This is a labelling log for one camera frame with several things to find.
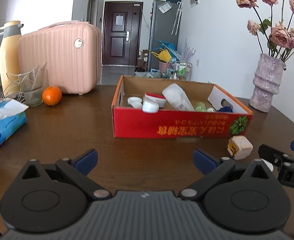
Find clear glass cup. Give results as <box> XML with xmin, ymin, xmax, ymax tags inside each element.
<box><xmin>18</xmin><ymin>62</ymin><xmax>47</xmax><ymax>107</ymax></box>

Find pink textured vase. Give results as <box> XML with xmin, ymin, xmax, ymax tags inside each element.
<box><xmin>249</xmin><ymin>53</ymin><xmax>286</xmax><ymax>113</ymax></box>

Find large white plastic bottle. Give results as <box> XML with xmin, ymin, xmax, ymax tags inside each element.
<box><xmin>162</xmin><ymin>83</ymin><xmax>196</xmax><ymax>112</ymax></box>

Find clear folded umbrella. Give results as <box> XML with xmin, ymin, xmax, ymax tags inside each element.
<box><xmin>171</xmin><ymin>1</ymin><xmax>183</xmax><ymax>35</ymax></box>

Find blue bottle cap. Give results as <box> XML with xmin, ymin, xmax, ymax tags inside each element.
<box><xmin>216</xmin><ymin>105</ymin><xmax>234</xmax><ymax>113</ymax></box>

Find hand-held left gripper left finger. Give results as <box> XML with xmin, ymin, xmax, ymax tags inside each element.
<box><xmin>21</xmin><ymin>149</ymin><xmax>113</xmax><ymax>201</ymax></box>

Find pink hard-shell suitcase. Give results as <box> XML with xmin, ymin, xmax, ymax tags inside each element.
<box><xmin>18</xmin><ymin>21</ymin><xmax>102</xmax><ymax>96</ymax></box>

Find grey refrigerator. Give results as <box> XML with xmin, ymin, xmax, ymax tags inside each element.
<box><xmin>148</xmin><ymin>0</ymin><xmax>183</xmax><ymax>72</ymax></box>

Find dark brown entrance door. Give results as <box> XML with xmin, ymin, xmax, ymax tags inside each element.
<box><xmin>102</xmin><ymin>1</ymin><xmax>144</xmax><ymax>67</ymax></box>

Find yellow thermos jug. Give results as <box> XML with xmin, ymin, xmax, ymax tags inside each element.
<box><xmin>0</xmin><ymin>20</ymin><xmax>24</xmax><ymax>96</ymax></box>

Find pink bucket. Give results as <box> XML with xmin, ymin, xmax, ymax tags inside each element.
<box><xmin>158</xmin><ymin>60</ymin><xmax>173</xmax><ymax>73</ymax></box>

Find small cream container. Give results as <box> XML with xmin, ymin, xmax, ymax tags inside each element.
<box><xmin>227</xmin><ymin>135</ymin><xmax>254</xmax><ymax>161</ymax></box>

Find white bottle cap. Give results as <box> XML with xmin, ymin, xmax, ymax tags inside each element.
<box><xmin>262</xmin><ymin>160</ymin><xmax>274</xmax><ymax>172</ymax></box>

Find open cardboard carton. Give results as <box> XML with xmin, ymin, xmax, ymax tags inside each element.
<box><xmin>138</xmin><ymin>49</ymin><xmax>150</xmax><ymax>68</ymax></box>

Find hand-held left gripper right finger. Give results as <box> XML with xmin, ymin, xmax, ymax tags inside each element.
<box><xmin>178</xmin><ymin>149</ymin><xmax>273</xmax><ymax>201</ymax></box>

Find green spray bottle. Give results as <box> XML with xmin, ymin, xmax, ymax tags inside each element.
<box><xmin>194</xmin><ymin>101</ymin><xmax>216</xmax><ymax>113</ymax></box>

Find white cable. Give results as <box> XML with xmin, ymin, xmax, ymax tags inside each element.
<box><xmin>0</xmin><ymin>72</ymin><xmax>25</xmax><ymax>103</ymax></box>

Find grey side door frame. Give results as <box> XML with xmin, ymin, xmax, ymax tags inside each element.
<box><xmin>86</xmin><ymin>0</ymin><xmax>99</xmax><ymax>22</ymax></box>

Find white lint brush red pad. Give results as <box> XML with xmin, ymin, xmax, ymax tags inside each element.
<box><xmin>142</xmin><ymin>93</ymin><xmax>168</xmax><ymax>114</ymax></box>

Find yellow plastic stool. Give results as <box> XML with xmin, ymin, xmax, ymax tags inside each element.
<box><xmin>150</xmin><ymin>50</ymin><xmax>173</xmax><ymax>63</ymax></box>

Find metal trolley rack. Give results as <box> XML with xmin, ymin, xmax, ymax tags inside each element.
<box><xmin>169</xmin><ymin>61</ymin><xmax>193</xmax><ymax>81</ymax></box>

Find red cardboard box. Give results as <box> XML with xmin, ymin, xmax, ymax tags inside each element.
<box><xmin>111</xmin><ymin>75</ymin><xmax>255</xmax><ymax>139</ymax></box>

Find dried pink roses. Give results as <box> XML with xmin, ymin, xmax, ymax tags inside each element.
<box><xmin>232</xmin><ymin>0</ymin><xmax>294</xmax><ymax>62</ymax></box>

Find orange fruit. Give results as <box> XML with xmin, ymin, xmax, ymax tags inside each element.
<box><xmin>42</xmin><ymin>86</ymin><xmax>62</xmax><ymax>106</ymax></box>

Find blue tissue pack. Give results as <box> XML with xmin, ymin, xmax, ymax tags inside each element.
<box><xmin>0</xmin><ymin>99</ymin><xmax>29</xmax><ymax>152</ymax></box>

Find blue plastic stool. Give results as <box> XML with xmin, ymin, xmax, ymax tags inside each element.
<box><xmin>157</xmin><ymin>40</ymin><xmax>179</xmax><ymax>56</ymax></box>

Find purple clothes hangers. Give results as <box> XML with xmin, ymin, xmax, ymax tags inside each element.
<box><xmin>183</xmin><ymin>37</ymin><xmax>196</xmax><ymax>63</ymax></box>

